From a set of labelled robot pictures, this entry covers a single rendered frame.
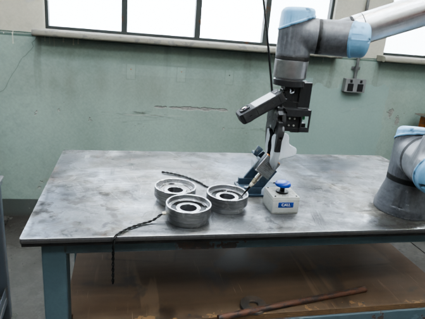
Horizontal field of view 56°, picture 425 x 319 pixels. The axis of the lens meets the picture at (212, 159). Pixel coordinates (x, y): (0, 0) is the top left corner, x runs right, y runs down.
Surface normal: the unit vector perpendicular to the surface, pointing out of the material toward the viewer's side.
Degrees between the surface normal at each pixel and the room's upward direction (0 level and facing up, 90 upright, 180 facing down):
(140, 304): 0
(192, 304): 0
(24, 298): 0
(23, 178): 90
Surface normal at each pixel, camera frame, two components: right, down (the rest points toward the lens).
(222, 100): 0.20, 0.32
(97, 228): 0.08, -0.95
